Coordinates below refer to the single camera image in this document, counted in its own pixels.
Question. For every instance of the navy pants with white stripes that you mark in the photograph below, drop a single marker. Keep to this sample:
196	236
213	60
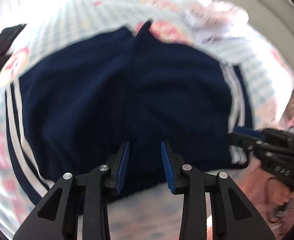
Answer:
87	100

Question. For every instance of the black garment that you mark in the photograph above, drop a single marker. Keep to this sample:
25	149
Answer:
2	42

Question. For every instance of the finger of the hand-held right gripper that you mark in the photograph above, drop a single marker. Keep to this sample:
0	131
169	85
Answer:
241	143
249	131

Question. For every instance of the grey padded headboard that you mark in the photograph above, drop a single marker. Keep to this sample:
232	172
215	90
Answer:
269	12

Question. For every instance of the blue checkered cartoon blanket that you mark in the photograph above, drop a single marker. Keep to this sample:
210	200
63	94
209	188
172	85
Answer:
62	10

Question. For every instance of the folded lavender printed clothes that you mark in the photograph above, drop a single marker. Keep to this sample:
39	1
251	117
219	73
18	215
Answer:
216	17

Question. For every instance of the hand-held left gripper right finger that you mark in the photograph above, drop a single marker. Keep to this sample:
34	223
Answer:
167	167

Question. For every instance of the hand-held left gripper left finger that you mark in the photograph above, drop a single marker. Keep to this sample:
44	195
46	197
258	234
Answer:
123	165

